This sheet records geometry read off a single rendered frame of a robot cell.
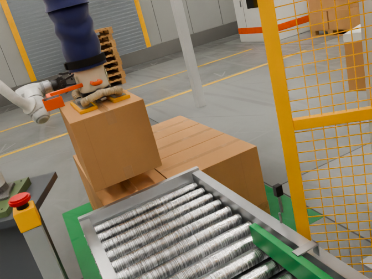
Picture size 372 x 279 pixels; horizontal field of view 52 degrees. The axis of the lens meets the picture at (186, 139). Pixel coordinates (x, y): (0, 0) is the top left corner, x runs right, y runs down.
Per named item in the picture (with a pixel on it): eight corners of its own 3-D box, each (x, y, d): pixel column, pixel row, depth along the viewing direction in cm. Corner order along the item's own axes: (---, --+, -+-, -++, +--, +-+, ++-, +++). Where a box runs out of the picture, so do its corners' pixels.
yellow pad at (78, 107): (98, 108, 208) (95, 100, 206) (80, 114, 204) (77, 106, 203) (86, 100, 238) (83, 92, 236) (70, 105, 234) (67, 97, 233)
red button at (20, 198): (34, 206, 124) (29, 196, 123) (12, 216, 122) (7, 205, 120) (32, 199, 130) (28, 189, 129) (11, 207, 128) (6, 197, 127)
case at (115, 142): (162, 165, 218) (143, 98, 204) (94, 192, 206) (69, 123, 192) (133, 139, 271) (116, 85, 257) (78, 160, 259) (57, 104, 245)
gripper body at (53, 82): (48, 79, 237) (62, 75, 240) (52, 92, 240) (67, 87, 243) (49, 80, 231) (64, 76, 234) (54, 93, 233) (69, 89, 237)
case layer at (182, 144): (267, 200, 254) (257, 145, 241) (128, 270, 222) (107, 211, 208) (190, 155, 360) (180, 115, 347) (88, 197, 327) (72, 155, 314)
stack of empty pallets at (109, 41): (129, 82, 906) (112, 26, 862) (84, 96, 872) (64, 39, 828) (116, 77, 1021) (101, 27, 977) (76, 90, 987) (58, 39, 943)
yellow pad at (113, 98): (130, 97, 214) (128, 89, 212) (114, 103, 211) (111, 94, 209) (115, 90, 244) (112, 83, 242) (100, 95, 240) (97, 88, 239)
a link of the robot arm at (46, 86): (44, 95, 239) (53, 92, 241) (45, 97, 231) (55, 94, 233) (39, 81, 236) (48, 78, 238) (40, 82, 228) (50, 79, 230)
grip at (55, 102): (65, 106, 183) (61, 96, 182) (47, 112, 180) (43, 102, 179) (62, 103, 191) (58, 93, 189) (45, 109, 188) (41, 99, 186)
